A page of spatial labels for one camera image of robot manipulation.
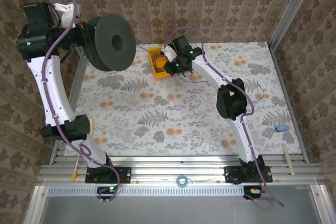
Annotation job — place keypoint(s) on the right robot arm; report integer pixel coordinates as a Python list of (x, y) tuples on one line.
[(231, 100)]

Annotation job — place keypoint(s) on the blue tape roll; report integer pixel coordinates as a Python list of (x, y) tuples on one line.
[(178, 181)]

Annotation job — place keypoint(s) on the black foam spool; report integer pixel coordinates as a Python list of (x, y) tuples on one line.
[(105, 45)]

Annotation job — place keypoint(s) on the wooden stick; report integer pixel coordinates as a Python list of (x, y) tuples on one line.
[(288, 159)]

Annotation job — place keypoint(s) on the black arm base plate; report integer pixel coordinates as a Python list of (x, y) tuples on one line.
[(126, 174), (229, 175)]

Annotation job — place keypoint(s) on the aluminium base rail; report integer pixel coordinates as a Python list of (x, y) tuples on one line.
[(170, 167)]

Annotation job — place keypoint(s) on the floral tablecloth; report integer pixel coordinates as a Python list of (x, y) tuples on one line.
[(157, 103)]

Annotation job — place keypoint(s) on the cream calculator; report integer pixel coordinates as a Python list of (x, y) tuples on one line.
[(92, 125)]

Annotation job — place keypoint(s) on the small black electronics board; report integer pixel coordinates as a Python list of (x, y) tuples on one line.
[(253, 192), (107, 190)]

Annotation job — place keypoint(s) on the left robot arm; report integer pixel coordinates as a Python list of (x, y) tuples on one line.
[(52, 90)]

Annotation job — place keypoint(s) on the grey metal tray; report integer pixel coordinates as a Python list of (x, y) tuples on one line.
[(170, 208)]

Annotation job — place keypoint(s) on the yellow plastic bin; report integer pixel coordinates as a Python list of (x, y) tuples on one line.
[(160, 75)]

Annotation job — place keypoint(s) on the small light blue object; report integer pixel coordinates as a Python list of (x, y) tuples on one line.
[(283, 128)]

